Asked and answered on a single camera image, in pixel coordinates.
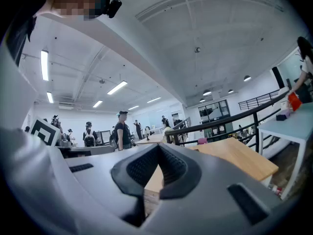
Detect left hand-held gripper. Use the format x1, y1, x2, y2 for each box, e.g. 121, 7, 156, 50
28, 116, 115, 158

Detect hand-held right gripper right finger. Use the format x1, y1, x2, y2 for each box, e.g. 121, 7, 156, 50
142, 142, 282, 235

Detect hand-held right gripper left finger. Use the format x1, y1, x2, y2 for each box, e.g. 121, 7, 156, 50
65, 142, 160, 228

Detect computer monitor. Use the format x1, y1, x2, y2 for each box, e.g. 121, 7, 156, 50
95, 130, 111, 145

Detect wooden side table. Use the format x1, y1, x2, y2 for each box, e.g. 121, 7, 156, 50
135, 133, 164, 145

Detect white and red bottle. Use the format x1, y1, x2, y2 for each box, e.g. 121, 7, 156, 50
268, 184, 284, 195

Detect black metal railing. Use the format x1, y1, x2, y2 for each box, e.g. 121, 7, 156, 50
165, 89, 291, 154

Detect black framed glass doors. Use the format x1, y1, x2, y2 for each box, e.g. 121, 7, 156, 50
198, 99, 230, 122

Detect ceiling tube lights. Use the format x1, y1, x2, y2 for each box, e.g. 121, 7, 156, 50
40, 49, 162, 111

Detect purple and black box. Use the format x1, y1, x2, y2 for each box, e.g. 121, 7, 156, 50
276, 109, 291, 121

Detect white table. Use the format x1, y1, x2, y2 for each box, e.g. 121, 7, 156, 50
258, 101, 313, 200

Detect distant black balcony railing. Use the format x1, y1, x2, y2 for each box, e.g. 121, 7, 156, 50
238, 89, 281, 111

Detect red box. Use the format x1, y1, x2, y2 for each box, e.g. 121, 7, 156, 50
288, 92, 303, 112

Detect person's black and white shirt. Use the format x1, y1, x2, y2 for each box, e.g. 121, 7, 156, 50
0, 15, 39, 132

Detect black head-mounted camera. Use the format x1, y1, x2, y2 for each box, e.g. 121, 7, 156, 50
96, 0, 122, 19

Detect black wall column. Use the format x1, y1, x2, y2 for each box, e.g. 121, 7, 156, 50
271, 66, 286, 90

